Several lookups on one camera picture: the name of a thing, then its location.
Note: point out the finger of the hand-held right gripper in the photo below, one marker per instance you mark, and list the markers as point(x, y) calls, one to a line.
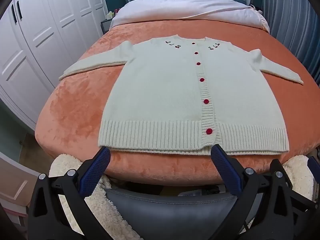
point(313, 165)

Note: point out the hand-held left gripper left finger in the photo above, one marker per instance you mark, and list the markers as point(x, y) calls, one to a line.
point(98, 166)

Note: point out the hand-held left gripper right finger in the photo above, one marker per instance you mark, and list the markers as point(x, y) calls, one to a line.
point(223, 163)

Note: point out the cream knit cardigan red buttons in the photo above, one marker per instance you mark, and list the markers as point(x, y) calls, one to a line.
point(162, 92)

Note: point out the orange plush blanket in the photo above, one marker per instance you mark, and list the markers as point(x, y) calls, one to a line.
point(75, 110)

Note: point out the grey leather stool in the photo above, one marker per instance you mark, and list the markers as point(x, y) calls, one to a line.
point(162, 212)

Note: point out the pink storage drawers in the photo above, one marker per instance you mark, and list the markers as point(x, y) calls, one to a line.
point(12, 187)

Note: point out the dark nightstand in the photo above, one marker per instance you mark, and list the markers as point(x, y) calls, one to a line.
point(106, 26)

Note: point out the white wardrobe doors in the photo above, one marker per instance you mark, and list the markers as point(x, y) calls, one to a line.
point(37, 30)

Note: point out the blue grey curtain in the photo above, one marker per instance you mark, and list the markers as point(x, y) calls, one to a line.
point(290, 17)

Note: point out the tissue box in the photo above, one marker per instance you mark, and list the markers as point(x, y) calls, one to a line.
point(110, 15)

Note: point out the pale lilac duvet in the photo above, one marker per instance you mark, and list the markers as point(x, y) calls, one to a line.
point(187, 7)

